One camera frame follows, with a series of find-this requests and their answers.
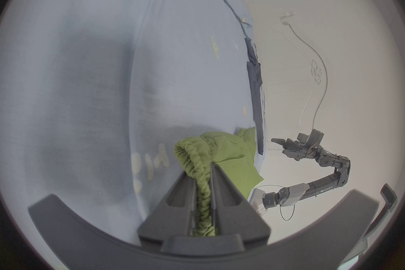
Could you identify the bed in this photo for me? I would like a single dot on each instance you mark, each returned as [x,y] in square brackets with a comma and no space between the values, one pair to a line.
[95,88]

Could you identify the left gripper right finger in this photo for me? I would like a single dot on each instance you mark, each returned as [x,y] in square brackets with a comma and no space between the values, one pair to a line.
[235,215]

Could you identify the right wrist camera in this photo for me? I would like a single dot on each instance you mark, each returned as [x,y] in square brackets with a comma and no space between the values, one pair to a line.
[311,136]

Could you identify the dark grey garment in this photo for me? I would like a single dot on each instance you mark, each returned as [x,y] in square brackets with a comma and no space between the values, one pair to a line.
[255,91]

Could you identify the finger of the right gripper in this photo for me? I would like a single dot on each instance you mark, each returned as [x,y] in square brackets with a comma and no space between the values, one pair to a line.
[287,153]
[279,140]

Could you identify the green shorts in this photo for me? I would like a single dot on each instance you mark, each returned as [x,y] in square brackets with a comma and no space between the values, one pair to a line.
[229,153]

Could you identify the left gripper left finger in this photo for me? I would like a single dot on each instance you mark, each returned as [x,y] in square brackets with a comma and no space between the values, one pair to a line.
[172,215]

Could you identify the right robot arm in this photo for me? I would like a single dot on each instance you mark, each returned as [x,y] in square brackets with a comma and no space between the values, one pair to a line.
[329,181]

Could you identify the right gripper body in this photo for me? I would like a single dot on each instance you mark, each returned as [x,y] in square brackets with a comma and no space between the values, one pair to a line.
[299,151]

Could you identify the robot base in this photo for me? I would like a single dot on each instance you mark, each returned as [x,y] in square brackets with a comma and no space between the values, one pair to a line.
[258,201]

